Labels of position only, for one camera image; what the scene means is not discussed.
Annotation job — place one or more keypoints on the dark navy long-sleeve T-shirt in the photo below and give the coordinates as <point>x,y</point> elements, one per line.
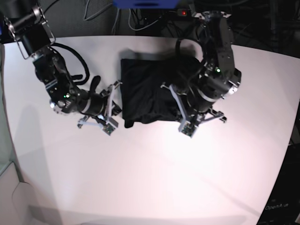
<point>144,89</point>

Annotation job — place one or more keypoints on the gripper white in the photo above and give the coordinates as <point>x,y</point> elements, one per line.
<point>99,108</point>
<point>191,118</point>

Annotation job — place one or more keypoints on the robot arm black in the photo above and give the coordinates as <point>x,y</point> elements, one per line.
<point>28,27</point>
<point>216,77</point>

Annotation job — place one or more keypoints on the black OpenArm control box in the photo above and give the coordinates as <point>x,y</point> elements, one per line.
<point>283,205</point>

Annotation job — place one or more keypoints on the black power strip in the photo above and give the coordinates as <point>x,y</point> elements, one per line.
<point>184,12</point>

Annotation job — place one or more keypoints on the blue plastic box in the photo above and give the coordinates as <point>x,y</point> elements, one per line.
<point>145,4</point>

